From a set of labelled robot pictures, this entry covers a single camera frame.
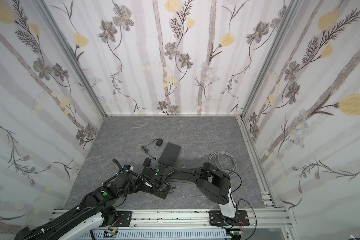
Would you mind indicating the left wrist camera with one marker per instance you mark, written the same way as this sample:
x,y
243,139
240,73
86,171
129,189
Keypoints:
x,y
127,168

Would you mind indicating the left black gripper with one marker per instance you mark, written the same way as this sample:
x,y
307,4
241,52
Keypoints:
x,y
156,190

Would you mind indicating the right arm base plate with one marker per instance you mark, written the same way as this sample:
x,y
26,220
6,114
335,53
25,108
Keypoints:
x,y
216,219

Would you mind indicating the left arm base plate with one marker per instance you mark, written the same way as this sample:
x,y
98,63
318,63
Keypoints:
x,y
119,219

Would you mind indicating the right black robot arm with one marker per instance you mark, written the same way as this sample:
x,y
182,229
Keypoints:
x,y
212,182

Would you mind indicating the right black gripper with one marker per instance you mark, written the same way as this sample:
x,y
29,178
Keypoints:
x,y
151,172

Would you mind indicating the black power adapter with plug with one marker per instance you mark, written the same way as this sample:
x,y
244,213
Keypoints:
x,y
147,162

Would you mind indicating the black ribbed network switch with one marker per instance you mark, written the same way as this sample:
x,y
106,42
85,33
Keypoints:
x,y
161,190

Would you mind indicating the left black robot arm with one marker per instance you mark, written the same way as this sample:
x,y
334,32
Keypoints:
x,y
98,202

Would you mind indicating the white slotted cable duct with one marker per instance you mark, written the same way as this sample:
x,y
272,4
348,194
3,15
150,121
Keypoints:
x,y
176,234

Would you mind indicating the aluminium mounting rail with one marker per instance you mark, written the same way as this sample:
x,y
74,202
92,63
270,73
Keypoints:
x,y
199,219

